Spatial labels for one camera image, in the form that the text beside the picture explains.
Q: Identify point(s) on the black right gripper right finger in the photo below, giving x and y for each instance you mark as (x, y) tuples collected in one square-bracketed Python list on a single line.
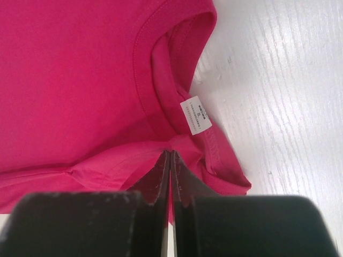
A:
[(208, 224)]

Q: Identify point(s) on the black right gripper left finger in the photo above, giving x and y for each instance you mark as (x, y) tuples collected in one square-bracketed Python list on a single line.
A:
[(124, 223)]

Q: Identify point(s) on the pink t shirt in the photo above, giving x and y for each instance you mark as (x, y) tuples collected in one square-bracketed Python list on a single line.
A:
[(92, 92)]

